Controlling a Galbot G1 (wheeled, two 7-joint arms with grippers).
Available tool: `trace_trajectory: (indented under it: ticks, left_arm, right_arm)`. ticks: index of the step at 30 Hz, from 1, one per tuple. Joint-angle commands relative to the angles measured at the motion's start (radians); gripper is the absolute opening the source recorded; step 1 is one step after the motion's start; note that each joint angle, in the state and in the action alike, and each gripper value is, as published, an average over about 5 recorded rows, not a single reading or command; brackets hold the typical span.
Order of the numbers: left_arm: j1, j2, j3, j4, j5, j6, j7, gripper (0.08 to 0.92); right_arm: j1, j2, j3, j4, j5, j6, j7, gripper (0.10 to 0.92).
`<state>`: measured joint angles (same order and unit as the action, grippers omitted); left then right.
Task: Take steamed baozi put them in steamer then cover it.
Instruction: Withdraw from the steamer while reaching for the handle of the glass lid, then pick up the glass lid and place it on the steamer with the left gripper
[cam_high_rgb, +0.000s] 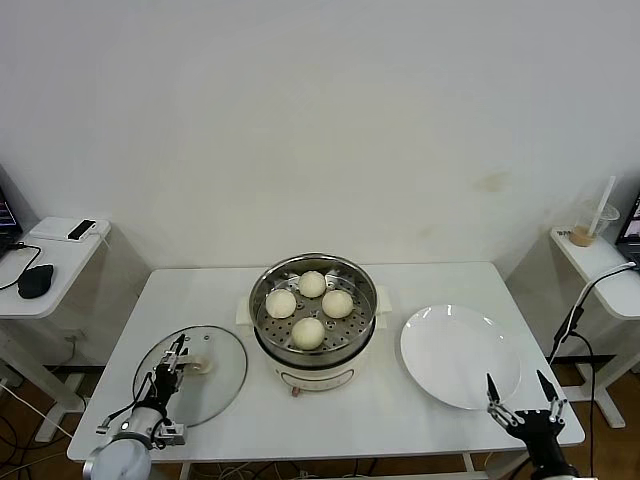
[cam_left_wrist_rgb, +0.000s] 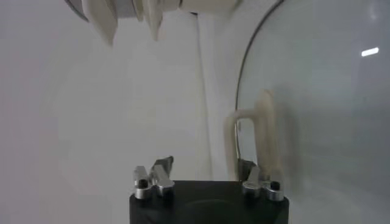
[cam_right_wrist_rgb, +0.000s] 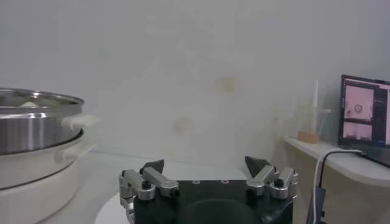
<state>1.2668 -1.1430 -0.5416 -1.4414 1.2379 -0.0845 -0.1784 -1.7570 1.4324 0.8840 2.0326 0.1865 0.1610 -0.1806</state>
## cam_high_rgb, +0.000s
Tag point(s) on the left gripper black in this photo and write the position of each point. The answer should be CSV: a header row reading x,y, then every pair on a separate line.
x,y
162,385

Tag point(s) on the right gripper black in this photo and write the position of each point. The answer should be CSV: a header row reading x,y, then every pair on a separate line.
x,y
537,430

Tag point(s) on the round glass pot lid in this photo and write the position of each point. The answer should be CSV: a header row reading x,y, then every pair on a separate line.
x,y
220,395

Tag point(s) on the white steamed baozi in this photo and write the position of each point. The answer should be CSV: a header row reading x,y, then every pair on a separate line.
x,y
312,284
337,304
280,304
307,334

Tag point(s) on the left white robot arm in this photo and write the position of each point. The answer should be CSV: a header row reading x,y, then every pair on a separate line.
x,y
120,460

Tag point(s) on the round white plate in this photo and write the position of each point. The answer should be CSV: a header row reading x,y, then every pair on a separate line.
x,y
460,355

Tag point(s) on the white side desk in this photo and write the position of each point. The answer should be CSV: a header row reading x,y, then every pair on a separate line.
x,y
65,270
600,280

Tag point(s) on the small black handheld device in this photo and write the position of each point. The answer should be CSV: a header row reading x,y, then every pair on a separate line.
x,y
81,229

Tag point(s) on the black computer mouse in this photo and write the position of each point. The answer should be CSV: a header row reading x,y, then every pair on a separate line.
x,y
35,281

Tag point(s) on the flat white box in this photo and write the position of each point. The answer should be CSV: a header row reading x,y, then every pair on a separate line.
x,y
47,229

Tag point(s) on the small printed white card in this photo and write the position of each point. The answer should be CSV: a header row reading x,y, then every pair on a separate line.
x,y
564,233

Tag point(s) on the clear plastic drink cup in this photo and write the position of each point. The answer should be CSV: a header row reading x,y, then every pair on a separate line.
x,y
585,235

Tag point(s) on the black open laptop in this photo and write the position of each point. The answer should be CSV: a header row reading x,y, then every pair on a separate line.
x,y
631,225
7,215

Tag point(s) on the plastic cup with straw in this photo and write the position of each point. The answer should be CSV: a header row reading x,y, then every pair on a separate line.
x,y
607,197

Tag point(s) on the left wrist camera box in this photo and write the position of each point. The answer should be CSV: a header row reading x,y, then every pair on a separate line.
x,y
172,435

